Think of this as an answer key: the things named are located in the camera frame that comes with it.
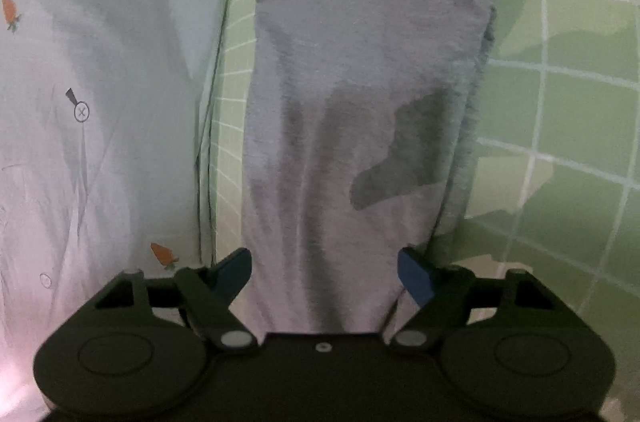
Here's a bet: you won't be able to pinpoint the green checked bed sheet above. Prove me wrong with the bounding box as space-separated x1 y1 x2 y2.
197 0 640 422

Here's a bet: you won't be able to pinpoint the grey pants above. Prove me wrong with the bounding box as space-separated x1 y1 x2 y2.
240 0 501 336

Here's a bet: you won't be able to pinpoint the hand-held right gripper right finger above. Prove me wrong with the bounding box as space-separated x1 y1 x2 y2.
389 247 556 353

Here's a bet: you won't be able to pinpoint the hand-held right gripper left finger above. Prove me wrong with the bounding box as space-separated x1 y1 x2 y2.
93 247 259 355

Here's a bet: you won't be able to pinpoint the carrot print quilt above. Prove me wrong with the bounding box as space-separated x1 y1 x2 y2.
0 0 247 408

